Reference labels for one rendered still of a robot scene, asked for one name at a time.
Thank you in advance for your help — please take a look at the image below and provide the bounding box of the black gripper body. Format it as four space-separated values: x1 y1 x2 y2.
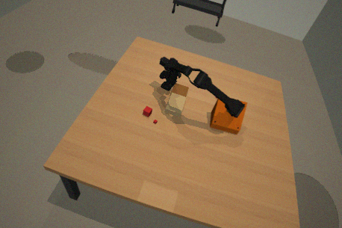
161 72 181 91

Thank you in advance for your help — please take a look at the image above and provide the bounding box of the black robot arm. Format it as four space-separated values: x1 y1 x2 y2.
159 57 245 118

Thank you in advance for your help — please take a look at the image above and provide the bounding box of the red cube block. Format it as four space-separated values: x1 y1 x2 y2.
143 106 152 117

